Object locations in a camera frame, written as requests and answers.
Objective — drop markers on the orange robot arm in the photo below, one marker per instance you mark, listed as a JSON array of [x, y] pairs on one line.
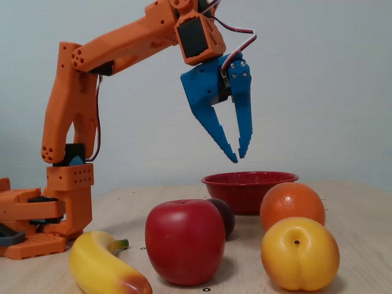
[[122, 43]]

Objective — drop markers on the yellow toy banana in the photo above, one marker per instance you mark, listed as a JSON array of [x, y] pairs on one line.
[[92, 263]]

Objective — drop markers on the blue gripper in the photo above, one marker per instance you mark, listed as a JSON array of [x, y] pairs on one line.
[[198, 89]]

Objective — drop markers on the orange robot base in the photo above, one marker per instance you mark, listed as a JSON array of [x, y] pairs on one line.
[[33, 245]]

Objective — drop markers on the yellow toy peach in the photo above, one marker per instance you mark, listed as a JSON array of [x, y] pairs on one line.
[[300, 260]]

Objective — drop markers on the red toy apple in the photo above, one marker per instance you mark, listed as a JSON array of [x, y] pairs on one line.
[[183, 242]]

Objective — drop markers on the red speckled enamel bowl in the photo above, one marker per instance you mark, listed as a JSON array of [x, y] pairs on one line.
[[242, 193]]

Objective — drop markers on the dark grey table clamp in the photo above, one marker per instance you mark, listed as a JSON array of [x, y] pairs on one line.
[[13, 238]]

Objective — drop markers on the toy orange fruit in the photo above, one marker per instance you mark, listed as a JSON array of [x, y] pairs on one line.
[[291, 202]]

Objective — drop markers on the dark purple toy plum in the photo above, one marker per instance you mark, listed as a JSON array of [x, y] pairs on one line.
[[228, 219]]

